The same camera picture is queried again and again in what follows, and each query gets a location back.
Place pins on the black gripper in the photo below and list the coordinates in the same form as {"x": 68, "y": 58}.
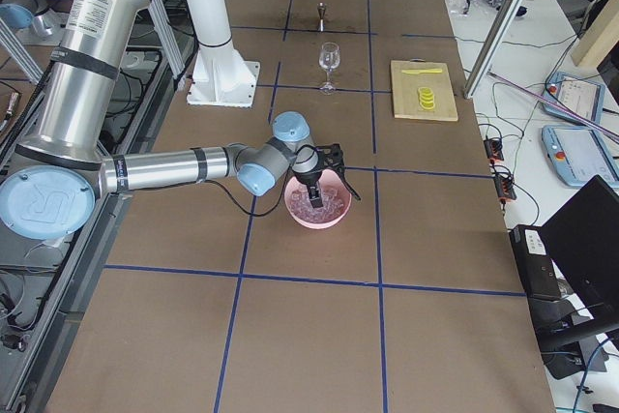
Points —
{"x": 308, "y": 174}

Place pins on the steel cocktail jigger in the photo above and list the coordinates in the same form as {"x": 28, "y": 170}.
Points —
{"x": 321, "y": 10}

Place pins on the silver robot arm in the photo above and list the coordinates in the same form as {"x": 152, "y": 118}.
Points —
{"x": 77, "y": 151}

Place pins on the pile of ice cubes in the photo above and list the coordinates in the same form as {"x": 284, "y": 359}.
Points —
{"x": 333, "y": 205}

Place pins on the clear wine glass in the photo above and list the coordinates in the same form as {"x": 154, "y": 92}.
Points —
{"x": 329, "y": 59}

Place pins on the pink bowl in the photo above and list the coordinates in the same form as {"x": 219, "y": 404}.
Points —
{"x": 328, "y": 178}

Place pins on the bamboo cutting board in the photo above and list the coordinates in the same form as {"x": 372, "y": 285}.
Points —
{"x": 406, "y": 103}

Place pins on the yellow plastic knife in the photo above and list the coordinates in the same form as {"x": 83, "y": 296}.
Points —
{"x": 422, "y": 71}

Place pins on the orange connector block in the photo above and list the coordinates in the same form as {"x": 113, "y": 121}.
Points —
{"x": 494, "y": 149}
{"x": 504, "y": 186}

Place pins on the black box with label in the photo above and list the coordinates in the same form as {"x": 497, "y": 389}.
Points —
{"x": 535, "y": 267}

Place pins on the blue teach pendant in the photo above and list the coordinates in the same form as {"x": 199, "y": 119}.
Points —
{"x": 578, "y": 154}
{"x": 584, "y": 97}

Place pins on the black laptop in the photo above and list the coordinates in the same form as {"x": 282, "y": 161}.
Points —
{"x": 582, "y": 239}

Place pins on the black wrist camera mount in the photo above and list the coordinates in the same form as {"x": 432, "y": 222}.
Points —
{"x": 330, "y": 157}

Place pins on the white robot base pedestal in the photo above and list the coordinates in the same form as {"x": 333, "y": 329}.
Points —
{"x": 221, "y": 76}

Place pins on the aluminium frame strut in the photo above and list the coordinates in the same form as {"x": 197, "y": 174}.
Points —
{"x": 496, "y": 34}

